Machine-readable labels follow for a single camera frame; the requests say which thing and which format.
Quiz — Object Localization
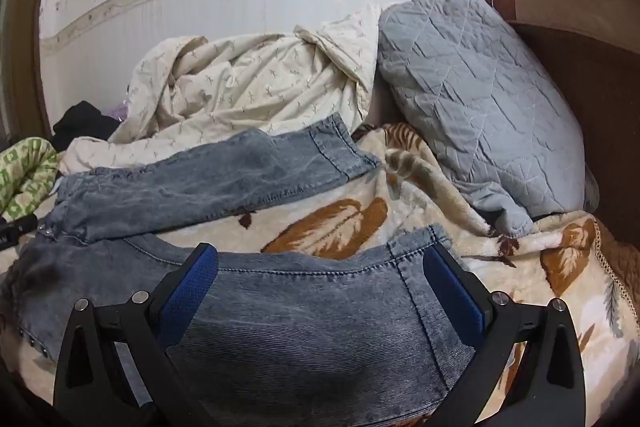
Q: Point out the leaf print blanket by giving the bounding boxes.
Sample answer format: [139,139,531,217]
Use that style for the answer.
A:
[0,122,636,427]

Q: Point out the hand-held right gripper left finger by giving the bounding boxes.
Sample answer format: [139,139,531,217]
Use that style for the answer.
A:
[52,243,221,427]

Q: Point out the green patterned cloth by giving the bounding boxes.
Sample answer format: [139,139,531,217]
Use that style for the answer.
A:
[0,136,66,220]

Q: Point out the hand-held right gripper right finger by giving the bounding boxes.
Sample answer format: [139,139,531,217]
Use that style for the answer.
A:
[422,243,586,427]

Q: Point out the black cloth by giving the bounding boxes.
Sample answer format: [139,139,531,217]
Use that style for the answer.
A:
[52,101,123,152]

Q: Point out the brown wooden wardrobe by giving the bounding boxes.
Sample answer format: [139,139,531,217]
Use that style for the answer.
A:
[0,0,53,148]

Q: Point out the blue denim pants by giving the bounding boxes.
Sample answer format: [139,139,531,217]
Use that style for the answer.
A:
[0,113,483,413]

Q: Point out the grey quilted pillow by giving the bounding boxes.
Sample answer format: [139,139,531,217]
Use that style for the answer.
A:
[376,0,587,250]

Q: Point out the cream printed duvet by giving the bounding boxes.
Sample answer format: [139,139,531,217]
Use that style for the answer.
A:
[60,3,383,175]

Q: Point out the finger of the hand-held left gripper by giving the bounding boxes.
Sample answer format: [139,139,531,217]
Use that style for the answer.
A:
[0,214,39,251]

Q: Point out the brown bed headboard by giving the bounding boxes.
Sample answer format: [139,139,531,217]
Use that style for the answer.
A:
[470,0,640,258]

